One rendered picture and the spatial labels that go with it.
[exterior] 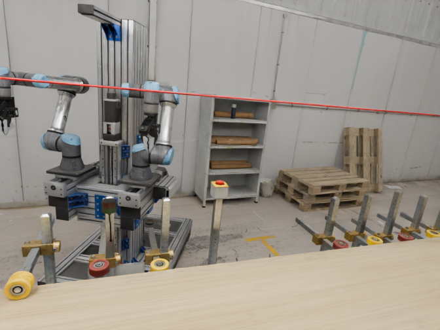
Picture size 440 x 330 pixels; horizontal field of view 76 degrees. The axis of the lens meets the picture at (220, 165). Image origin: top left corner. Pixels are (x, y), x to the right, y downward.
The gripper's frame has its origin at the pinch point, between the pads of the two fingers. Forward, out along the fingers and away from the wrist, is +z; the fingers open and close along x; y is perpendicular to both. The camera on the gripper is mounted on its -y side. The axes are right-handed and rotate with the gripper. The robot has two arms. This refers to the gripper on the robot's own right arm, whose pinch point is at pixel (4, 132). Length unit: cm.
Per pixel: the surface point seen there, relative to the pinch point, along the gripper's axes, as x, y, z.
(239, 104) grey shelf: -114, 292, -12
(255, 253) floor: -157, 127, 132
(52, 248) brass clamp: -59, -43, 37
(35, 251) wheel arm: -55, -48, 36
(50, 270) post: -57, -43, 48
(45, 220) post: -57, -44, 24
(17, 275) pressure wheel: -62, -65, 34
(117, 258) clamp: -82, -31, 45
